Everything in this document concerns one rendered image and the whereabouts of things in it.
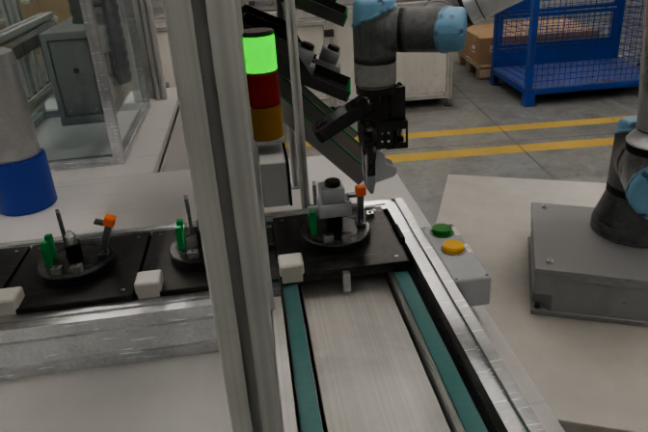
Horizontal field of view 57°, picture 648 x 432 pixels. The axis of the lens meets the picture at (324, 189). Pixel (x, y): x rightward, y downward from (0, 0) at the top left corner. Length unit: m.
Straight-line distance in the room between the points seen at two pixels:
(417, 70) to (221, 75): 5.02
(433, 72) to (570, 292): 4.26
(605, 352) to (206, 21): 0.98
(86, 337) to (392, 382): 0.53
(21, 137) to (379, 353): 1.16
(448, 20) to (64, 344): 0.84
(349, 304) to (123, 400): 0.41
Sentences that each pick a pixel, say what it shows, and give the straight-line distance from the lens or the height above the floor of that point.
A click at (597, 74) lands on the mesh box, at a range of 5.64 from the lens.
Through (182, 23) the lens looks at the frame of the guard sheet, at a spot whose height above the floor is 1.51.
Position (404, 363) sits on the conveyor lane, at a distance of 0.98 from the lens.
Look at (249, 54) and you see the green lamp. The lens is 0.85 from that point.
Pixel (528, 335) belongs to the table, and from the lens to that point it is 1.15.
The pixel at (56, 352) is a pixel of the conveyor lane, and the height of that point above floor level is 0.90.
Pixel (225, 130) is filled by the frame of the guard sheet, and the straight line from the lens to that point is 0.28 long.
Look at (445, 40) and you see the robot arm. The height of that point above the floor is 1.36.
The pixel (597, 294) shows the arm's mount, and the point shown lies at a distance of 1.18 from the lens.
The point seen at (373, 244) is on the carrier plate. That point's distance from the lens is 1.17.
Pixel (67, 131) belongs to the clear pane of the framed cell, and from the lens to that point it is 2.09.
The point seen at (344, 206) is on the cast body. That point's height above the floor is 1.05.
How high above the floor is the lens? 1.55
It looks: 24 degrees down
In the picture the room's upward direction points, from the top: 4 degrees counter-clockwise
